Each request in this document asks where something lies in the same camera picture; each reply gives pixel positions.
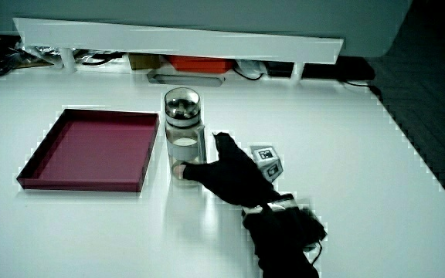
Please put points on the clear glass bottle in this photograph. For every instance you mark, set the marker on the clear glass bottle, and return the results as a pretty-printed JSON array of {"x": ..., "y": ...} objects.
[{"x": 182, "y": 131}]

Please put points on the white plastic bag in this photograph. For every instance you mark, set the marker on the white plastic bag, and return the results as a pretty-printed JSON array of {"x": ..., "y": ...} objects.
[{"x": 250, "y": 66}]

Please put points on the person's right hand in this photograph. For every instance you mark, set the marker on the person's right hand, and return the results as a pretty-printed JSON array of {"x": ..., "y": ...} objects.
[{"x": 232, "y": 175}]

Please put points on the brown cardboard box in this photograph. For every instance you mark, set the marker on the brown cardboard box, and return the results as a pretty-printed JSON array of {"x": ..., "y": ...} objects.
[{"x": 144, "y": 62}]

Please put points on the orange flat box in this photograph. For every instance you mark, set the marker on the orange flat box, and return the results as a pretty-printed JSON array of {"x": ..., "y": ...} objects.
[{"x": 201, "y": 63}]

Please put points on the dark red shallow tray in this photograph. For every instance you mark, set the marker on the dark red shallow tray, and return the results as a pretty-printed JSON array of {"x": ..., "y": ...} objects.
[{"x": 95, "y": 150}]

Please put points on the white shelf riser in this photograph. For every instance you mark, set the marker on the white shelf riser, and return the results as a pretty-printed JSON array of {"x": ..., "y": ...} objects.
[{"x": 176, "y": 40}]

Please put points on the crumpled clear plastic wrap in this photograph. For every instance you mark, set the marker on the crumpled clear plastic wrap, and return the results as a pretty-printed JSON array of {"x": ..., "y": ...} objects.
[{"x": 48, "y": 52}]

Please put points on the grey flat tray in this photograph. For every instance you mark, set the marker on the grey flat tray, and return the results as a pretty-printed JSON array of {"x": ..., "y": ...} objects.
[{"x": 185, "y": 79}]

